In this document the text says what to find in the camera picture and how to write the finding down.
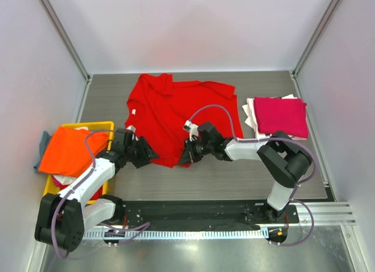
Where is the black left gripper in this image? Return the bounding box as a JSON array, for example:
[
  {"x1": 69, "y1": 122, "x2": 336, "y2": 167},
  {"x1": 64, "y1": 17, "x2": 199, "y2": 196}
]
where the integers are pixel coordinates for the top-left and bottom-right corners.
[{"x1": 124, "y1": 136, "x2": 159, "y2": 168}]

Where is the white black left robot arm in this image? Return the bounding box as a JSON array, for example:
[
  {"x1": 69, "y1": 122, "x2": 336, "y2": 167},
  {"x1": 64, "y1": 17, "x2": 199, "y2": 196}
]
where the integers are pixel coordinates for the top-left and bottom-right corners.
[{"x1": 34, "y1": 128, "x2": 159, "y2": 254}]

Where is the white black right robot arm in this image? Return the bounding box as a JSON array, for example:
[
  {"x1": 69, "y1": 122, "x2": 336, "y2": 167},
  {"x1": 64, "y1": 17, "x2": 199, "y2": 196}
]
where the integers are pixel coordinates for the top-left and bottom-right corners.
[{"x1": 179, "y1": 121, "x2": 314, "y2": 223}]

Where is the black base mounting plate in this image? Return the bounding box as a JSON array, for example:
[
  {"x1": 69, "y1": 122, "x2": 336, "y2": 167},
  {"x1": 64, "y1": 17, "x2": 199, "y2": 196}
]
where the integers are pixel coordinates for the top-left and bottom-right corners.
[{"x1": 100, "y1": 200, "x2": 299, "y2": 232}]

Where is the dark red t-shirt in bin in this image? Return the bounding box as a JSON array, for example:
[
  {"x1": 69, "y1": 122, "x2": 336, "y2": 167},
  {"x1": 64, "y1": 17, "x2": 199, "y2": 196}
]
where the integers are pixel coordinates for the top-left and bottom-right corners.
[{"x1": 87, "y1": 186, "x2": 103, "y2": 205}]

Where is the orange t-shirt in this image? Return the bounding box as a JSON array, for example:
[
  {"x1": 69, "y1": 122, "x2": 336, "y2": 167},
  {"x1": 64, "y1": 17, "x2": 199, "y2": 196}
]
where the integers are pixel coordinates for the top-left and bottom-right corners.
[{"x1": 38, "y1": 126, "x2": 109, "y2": 178}]

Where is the folded magenta t-shirt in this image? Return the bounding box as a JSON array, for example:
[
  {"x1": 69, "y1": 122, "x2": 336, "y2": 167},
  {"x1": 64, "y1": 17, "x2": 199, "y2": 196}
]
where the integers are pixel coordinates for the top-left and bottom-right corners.
[{"x1": 254, "y1": 97, "x2": 309, "y2": 138}]

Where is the yellow plastic bin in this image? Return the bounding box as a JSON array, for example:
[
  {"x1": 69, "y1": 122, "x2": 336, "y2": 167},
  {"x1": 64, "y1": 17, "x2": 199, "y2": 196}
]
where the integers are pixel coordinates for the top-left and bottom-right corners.
[{"x1": 42, "y1": 121, "x2": 114, "y2": 195}]

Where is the grey t-shirt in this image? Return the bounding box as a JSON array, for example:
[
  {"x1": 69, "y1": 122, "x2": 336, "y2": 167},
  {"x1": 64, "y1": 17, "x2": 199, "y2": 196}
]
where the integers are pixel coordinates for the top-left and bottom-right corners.
[{"x1": 33, "y1": 131, "x2": 52, "y2": 173}]

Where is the folded pink t-shirt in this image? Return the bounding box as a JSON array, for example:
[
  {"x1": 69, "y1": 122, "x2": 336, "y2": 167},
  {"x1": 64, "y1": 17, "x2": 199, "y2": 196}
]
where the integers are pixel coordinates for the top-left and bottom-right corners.
[{"x1": 254, "y1": 131, "x2": 307, "y2": 142}]

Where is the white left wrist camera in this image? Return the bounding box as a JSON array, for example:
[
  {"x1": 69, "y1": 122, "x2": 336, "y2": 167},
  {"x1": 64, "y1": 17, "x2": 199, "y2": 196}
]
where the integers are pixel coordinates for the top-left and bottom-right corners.
[{"x1": 125, "y1": 125, "x2": 136, "y2": 134}]

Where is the white slotted cable duct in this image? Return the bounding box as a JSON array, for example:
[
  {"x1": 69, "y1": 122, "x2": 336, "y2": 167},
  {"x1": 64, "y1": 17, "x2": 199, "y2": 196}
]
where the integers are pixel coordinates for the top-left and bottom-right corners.
[{"x1": 83, "y1": 227, "x2": 269, "y2": 241}]

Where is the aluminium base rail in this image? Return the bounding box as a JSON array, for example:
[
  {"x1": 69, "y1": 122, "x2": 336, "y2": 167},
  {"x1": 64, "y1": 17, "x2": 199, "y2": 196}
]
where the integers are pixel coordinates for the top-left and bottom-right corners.
[{"x1": 289, "y1": 201, "x2": 355, "y2": 226}]

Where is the left aluminium frame post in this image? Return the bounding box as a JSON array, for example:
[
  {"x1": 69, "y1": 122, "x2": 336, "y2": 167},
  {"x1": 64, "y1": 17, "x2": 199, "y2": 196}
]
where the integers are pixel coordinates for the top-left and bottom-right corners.
[{"x1": 33, "y1": 0, "x2": 92, "y2": 83}]

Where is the aluminium frame post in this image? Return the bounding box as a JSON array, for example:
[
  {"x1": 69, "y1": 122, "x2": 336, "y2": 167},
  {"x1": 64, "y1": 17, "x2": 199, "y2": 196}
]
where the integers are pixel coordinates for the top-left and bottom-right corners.
[
  {"x1": 291, "y1": 0, "x2": 348, "y2": 79},
  {"x1": 33, "y1": 0, "x2": 92, "y2": 83}
]

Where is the right aluminium frame post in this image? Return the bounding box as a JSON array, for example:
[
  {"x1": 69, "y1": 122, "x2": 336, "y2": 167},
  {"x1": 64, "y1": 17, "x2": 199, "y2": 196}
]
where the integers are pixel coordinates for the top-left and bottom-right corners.
[{"x1": 291, "y1": 0, "x2": 348, "y2": 79}]

